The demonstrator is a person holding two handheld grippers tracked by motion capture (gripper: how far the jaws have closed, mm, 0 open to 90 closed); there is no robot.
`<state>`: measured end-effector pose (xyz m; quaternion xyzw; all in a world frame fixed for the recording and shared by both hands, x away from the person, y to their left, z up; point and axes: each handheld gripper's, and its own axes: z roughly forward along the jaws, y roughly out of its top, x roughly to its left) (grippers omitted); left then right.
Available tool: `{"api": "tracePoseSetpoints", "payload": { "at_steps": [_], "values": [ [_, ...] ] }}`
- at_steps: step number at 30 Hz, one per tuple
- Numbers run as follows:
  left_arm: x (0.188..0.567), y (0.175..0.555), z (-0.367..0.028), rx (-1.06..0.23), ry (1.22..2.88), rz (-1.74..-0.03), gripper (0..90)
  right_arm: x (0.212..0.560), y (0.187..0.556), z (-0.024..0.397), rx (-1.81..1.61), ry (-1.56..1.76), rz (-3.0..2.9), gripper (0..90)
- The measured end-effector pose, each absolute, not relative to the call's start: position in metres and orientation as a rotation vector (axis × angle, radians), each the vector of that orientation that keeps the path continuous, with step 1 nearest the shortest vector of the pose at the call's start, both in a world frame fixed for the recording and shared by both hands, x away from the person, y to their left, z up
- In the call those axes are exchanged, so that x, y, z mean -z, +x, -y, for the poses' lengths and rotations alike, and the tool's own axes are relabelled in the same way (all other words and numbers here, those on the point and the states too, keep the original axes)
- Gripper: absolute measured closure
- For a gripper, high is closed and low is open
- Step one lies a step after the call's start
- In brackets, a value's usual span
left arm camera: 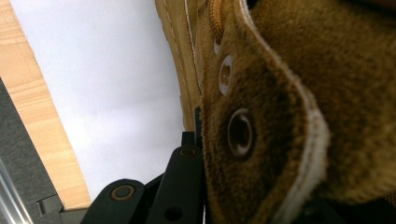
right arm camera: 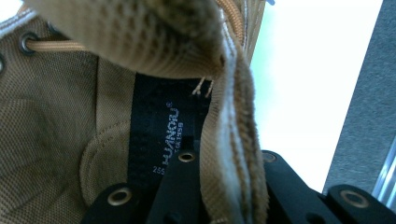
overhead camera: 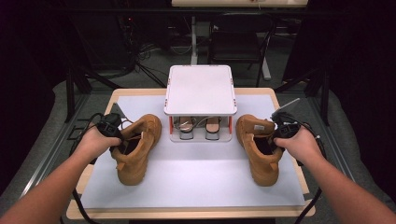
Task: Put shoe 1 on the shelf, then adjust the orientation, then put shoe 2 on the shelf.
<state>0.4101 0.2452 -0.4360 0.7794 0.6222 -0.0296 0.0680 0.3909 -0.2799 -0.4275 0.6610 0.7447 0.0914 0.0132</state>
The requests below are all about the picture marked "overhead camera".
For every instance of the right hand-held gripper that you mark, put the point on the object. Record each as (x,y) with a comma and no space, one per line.
(288,126)

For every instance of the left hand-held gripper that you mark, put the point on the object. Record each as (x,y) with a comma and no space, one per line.
(109,124)

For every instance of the tan suede boot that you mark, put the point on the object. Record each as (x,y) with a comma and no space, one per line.
(261,168)
(137,168)

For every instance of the black sandal with silver heel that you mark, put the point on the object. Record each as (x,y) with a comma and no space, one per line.
(213,127)
(186,127)

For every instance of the white shoe rack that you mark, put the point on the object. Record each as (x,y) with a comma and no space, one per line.
(200,90)

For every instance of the person's right hand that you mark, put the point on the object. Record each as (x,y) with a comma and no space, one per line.
(302,146)

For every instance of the person's left hand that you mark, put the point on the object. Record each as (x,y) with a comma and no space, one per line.
(93,144)

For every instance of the black metal stand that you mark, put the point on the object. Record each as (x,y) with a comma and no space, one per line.
(325,93)
(70,93)

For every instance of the grey metal table clip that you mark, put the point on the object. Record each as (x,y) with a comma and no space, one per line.
(308,196)

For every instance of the black folding chair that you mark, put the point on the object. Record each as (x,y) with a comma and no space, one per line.
(235,46)

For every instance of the white background desk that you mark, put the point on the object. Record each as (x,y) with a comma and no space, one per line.
(218,3)

